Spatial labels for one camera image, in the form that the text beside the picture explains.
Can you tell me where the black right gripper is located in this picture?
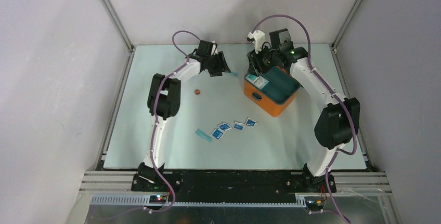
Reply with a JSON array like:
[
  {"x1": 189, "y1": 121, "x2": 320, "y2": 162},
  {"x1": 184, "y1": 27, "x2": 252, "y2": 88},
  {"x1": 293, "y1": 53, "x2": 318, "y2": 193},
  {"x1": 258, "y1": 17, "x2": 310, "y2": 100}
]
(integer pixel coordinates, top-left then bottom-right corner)
[{"x1": 247, "y1": 43, "x2": 279, "y2": 77}]

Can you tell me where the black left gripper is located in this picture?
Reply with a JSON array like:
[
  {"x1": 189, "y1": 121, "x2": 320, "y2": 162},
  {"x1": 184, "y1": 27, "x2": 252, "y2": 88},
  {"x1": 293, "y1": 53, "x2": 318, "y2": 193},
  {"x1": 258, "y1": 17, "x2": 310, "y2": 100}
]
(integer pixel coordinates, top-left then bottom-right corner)
[{"x1": 205, "y1": 51, "x2": 230, "y2": 77}]

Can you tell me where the dark teal divider tray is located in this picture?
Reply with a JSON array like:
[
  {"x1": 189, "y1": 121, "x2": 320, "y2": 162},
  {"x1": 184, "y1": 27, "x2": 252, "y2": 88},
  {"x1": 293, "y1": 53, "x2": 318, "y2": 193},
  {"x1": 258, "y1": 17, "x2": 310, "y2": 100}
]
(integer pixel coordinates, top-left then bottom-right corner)
[{"x1": 244, "y1": 67, "x2": 301, "y2": 106}]

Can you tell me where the teal white label packet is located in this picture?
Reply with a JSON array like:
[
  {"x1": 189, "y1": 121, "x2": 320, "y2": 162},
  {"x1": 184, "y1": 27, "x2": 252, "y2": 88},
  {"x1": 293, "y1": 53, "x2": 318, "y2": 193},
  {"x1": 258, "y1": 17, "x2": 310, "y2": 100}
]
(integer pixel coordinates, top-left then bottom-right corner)
[{"x1": 245, "y1": 74, "x2": 269, "y2": 90}]

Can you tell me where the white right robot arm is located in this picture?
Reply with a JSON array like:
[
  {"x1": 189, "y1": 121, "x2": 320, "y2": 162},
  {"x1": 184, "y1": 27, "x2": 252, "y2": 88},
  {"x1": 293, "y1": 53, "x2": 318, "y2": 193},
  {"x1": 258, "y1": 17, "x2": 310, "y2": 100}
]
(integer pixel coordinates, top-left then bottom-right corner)
[{"x1": 244, "y1": 29, "x2": 360, "y2": 192}]

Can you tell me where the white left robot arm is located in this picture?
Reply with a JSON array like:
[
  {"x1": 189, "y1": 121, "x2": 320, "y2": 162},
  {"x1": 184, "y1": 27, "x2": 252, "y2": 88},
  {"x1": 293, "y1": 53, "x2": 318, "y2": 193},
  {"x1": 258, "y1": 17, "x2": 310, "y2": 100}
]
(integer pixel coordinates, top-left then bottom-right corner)
[{"x1": 137, "y1": 40, "x2": 231, "y2": 191}]

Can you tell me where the orange plastic medicine box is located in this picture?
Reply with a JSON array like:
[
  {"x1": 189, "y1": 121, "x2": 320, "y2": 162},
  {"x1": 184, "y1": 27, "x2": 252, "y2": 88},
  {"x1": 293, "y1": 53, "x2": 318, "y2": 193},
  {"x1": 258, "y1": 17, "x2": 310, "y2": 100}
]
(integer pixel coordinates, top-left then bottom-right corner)
[{"x1": 244, "y1": 67, "x2": 301, "y2": 117}]

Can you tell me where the blue white wipe sachet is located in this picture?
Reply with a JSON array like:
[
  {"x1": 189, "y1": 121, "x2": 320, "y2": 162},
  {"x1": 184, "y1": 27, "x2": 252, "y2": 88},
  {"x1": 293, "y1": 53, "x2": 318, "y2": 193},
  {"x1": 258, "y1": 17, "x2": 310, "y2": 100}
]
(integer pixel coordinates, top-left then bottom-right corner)
[
  {"x1": 210, "y1": 128, "x2": 225, "y2": 140},
  {"x1": 245, "y1": 117, "x2": 257, "y2": 127},
  {"x1": 233, "y1": 122, "x2": 244, "y2": 131},
  {"x1": 218, "y1": 122, "x2": 231, "y2": 132}
]

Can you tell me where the teal strip packet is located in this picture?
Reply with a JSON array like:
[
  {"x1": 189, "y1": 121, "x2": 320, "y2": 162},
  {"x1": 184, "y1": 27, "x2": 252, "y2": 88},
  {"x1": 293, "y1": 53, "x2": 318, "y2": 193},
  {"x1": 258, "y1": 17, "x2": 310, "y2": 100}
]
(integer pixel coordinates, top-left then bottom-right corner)
[{"x1": 196, "y1": 129, "x2": 212, "y2": 142}]

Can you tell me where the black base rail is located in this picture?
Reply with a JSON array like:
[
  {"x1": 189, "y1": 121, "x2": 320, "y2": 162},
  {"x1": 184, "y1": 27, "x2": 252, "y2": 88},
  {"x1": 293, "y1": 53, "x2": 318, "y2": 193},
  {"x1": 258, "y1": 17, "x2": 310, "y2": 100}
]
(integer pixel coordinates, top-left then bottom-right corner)
[{"x1": 131, "y1": 164, "x2": 336, "y2": 204}]

